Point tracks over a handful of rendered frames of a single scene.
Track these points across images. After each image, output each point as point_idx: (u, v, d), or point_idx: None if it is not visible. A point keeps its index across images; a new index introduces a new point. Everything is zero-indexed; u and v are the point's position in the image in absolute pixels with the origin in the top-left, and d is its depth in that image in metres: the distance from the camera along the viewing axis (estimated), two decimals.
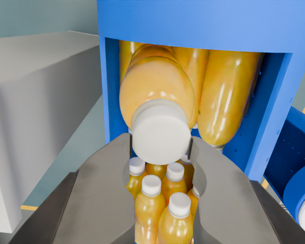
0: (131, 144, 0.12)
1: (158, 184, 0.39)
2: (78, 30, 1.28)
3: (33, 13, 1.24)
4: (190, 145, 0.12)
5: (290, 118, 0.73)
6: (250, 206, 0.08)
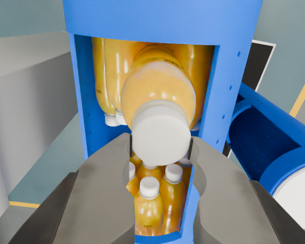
0: (131, 144, 0.12)
1: (131, 170, 0.42)
2: None
3: (27, 14, 1.27)
4: (190, 145, 0.12)
5: (269, 115, 0.77)
6: (250, 206, 0.08)
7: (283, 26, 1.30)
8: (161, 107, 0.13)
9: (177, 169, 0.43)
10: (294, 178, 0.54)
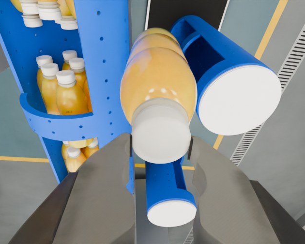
0: (131, 144, 0.12)
1: (53, 67, 0.47)
2: None
3: None
4: (190, 145, 0.12)
5: (210, 40, 0.81)
6: (250, 206, 0.08)
7: None
8: (45, 12, 0.35)
9: None
10: (213, 85, 0.62)
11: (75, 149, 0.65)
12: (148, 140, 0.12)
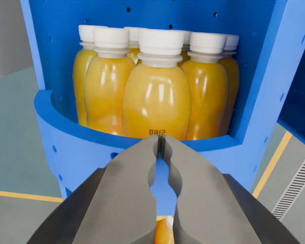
0: (159, 146, 0.12)
1: (121, 28, 0.20)
2: None
3: None
4: (162, 145, 0.12)
5: None
6: (225, 201, 0.08)
7: None
8: None
9: (216, 34, 0.21)
10: None
11: None
12: None
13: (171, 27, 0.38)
